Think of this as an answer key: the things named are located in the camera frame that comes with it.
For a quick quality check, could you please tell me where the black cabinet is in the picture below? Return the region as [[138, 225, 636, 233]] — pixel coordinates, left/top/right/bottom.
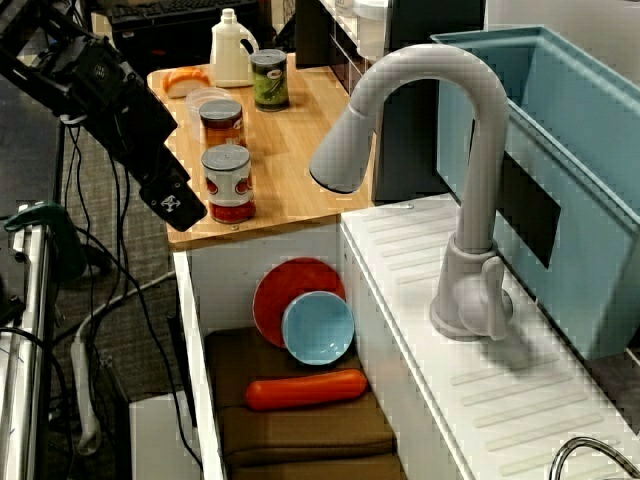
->
[[107, 0, 261, 161]]

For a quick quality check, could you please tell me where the wooden countertop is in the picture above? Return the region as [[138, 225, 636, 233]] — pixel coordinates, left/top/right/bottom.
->
[[146, 54, 376, 251]]

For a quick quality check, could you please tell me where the green peas can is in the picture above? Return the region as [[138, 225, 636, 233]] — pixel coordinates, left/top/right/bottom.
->
[[249, 48, 290, 113]]

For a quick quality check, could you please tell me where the red plate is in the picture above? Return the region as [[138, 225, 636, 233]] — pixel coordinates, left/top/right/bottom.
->
[[251, 257, 346, 350]]

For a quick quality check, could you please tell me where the orange toy sausage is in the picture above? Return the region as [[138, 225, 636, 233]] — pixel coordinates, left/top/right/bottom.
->
[[244, 369, 368, 413]]

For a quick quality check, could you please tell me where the white plastic jug bottle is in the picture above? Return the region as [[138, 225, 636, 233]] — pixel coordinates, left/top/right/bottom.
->
[[209, 8, 260, 89]]

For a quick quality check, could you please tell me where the light blue bowl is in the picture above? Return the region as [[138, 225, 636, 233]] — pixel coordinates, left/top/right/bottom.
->
[[280, 291, 355, 366]]

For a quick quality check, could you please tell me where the grey toy faucet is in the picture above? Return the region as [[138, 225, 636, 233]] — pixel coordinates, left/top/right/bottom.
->
[[307, 43, 514, 343]]

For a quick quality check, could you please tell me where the clear plastic jar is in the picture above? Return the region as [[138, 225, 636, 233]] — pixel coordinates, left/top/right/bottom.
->
[[184, 87, 234, 146]]

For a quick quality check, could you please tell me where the white cable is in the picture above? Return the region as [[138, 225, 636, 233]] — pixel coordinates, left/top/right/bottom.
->
[[74, 271, 177, 346]]

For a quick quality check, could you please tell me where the teal plastic bin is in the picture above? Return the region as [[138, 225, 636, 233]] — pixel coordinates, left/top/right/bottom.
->
[[428, 25, 640, 361]]

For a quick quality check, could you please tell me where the green clamp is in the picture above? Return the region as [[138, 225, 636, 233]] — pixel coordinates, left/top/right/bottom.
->
[[2, 202, 89, 284]]

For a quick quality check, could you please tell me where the metal frame rail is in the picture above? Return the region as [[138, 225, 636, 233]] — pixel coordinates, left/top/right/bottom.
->
[[0, 224, 51, 480]]

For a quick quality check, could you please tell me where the brown folded cloth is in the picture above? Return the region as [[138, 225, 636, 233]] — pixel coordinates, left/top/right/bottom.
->
[[203, 327, 406, 480]]

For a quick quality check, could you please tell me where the black keyboard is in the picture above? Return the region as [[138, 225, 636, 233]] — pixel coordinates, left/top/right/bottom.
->
[[109, 0, 259, 24]]

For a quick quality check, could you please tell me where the brown beans can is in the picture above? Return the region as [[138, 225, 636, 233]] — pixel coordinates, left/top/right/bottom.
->
[[198, 98, 247, 151]]

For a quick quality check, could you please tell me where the white power strip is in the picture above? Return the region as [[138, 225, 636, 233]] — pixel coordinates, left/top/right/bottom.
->
[[69, 332, 102, 457]]

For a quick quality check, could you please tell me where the black cable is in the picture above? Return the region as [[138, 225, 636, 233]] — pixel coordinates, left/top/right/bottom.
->
[[74, 227, 204, 474], [64, 124, 131, 311]]

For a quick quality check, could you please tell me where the tomato soup can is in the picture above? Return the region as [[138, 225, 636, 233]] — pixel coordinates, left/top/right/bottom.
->
[[200, 145, 256, 226]]

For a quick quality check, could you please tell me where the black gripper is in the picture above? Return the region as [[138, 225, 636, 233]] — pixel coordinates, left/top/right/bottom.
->
[[82, 74, 208, 232]]

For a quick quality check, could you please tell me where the white toy sink unit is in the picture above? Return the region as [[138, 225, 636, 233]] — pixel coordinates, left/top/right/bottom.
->
[[172, 193, 640, 480]]

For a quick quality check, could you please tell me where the white box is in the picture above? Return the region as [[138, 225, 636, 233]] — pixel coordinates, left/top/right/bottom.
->
[[128, 392, 201, 480]]

